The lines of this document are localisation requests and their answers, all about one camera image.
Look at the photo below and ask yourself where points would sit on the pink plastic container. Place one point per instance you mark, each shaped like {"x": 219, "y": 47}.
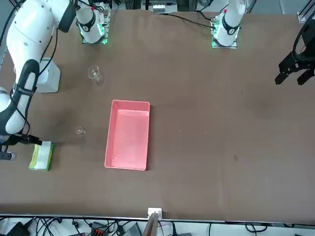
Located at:
{"x": 128, "y": 137}

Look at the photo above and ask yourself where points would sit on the large glass beaker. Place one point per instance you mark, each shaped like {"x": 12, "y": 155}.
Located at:
{"x": 94, "y": 73}

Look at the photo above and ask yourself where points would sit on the black power adapter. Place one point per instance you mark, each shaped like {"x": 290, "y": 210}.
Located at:
{"x": 18, "y": 229}

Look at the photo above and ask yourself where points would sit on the white lidded trash bin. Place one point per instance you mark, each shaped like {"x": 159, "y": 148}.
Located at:
{"x": 53, "y": 81}

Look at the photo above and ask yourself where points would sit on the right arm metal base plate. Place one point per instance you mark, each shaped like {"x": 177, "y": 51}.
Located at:
{"x": 107, "y": 32}

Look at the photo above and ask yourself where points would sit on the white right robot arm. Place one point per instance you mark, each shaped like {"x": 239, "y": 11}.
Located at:
{"x": 29, "y": 24}

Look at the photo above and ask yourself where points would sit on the aluminium frame post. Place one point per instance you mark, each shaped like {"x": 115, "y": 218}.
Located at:
{"x": 155, "y": 211}

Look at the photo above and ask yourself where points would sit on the green tissue pack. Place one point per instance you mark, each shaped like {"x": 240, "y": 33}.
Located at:
{"x": 41, "y": 159}

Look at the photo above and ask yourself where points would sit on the small glass beaker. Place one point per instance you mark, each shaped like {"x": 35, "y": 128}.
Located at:
{"x": 80, "y": 131}

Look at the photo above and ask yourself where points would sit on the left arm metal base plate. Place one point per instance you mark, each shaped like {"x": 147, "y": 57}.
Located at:
{"x": 235, "y": 46}

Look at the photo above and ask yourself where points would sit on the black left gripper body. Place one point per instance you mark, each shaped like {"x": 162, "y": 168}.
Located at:
{"x": 308, "y": 37}

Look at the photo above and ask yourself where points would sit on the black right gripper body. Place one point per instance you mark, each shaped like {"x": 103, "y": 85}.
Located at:
{"x": 17, "y": 140}

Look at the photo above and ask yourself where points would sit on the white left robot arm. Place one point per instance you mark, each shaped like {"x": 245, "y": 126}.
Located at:
{"x": 230, "y": 27}

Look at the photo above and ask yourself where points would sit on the white terminal block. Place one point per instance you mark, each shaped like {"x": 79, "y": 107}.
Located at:
{"x": 158, "y": 9}

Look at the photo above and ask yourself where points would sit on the black and orange device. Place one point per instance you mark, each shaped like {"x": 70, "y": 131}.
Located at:
{"x": 98, "y": 231}

